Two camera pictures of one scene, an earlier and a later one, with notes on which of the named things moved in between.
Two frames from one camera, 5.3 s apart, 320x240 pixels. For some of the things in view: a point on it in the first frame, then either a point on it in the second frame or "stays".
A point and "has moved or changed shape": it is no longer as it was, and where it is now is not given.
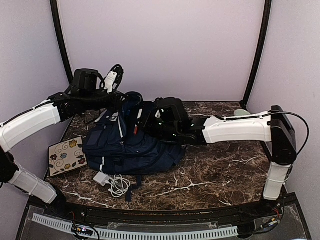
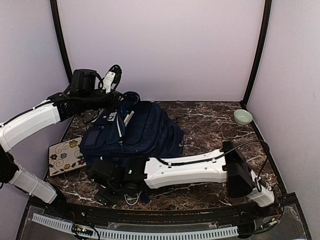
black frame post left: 54,8 stays
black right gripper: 146,124 -> 106,198
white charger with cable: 119,185 has moved or changed shape
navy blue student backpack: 119,144 stays
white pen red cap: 136,126 -> 129,119
